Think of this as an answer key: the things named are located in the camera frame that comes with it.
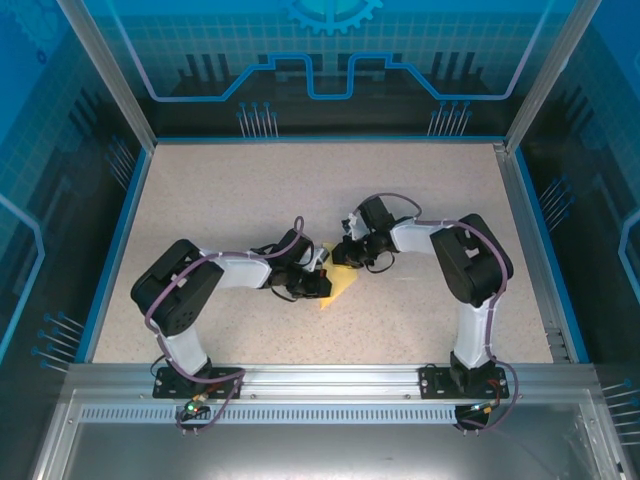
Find yellow square paper sheet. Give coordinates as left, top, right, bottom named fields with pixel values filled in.
left=318, top=241, right=360, bottom=311

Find grey metal tray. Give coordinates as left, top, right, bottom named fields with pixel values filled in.
left=27, top=387, right=640, bottom=480

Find blue table edge strip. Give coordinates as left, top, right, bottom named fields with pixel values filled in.
left=74, top=147, right=154, bottom=364
left=509, top=148, right=591, bottom=364

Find blue printed side panel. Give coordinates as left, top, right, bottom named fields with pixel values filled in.
left=517, top=0, right=640, bottom=480
left=0, top=0, right=151, bottom=480

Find blue printed gear panel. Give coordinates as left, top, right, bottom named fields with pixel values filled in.
left=74, top=0, right=581, bottom=139

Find long aluminium mounting rail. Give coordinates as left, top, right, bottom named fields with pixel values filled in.
left=66, top=363, right=601, bottom=401

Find slotted grey cable duct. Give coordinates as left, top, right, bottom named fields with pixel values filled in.
left=77, top=405, right=584, bottom=427

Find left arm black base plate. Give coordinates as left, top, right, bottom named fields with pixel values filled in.
left=153, top=367, right=245, bottom=400

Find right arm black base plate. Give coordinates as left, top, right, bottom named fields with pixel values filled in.
left=418, top=366, right=506, bottom=400

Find aluminium side rail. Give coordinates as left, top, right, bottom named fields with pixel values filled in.
left=492, top=142, right=571, bottom=364

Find left cable connector with light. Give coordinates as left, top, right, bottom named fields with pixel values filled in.
left=180, top=394, right=210, bottom=417

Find cable connector with light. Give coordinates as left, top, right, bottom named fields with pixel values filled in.
left=180, top=394, right=210, bottom=417
left=467, top=398, right=503, bottom=417

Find right cable connector with light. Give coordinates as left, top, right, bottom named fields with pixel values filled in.
left=467, top=398, right=503, bottom=417

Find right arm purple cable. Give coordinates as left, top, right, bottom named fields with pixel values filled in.
left=367, top=192, right=517, bottom=435

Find right aluminium frame post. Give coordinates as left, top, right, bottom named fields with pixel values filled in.
left=503, top=0, right=604, bottom=154

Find aluminium frame post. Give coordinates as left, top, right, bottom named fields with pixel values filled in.
left=503, top=0, right=604, bottom=154
left=53, top=0, right=159, bottom=151

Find left aluminium frame post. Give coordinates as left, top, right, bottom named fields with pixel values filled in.
left=53, top=0, right=159, bottom=151

